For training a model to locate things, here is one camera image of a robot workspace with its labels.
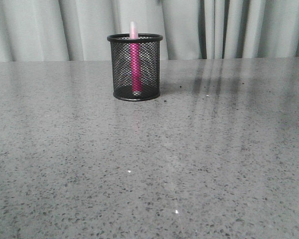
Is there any grey curtain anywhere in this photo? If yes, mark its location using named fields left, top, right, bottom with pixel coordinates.
left=0, top=0, right=299, bottom=62

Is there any pink marker pen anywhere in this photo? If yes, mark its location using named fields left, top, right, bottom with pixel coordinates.
left=129, top=21, right=142, bottom=97

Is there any black mesh pen holder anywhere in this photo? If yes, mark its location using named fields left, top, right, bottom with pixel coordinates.
left=107, top=33, right=163, bottom=101

